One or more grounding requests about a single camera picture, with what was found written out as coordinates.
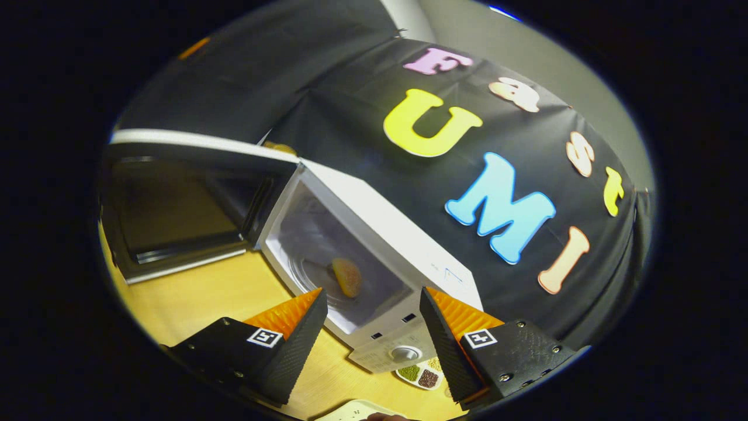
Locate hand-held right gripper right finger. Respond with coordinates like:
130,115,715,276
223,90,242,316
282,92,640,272
420,287,588,410

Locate pale green rectangular plate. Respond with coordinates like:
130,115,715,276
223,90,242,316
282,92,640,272
316,399,410,421

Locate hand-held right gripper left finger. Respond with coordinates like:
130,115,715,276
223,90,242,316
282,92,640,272
167,288,328,407

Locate white divided dish of beans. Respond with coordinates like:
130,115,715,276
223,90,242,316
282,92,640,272
396,357,445,391

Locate pink chicken breast piece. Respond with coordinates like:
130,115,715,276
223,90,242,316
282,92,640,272
332,258,363,299

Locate white microwave oven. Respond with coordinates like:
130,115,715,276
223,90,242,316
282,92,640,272
101,129,484,374

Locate black backdrop cloth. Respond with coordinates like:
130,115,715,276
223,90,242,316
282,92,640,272
114,0,655,351

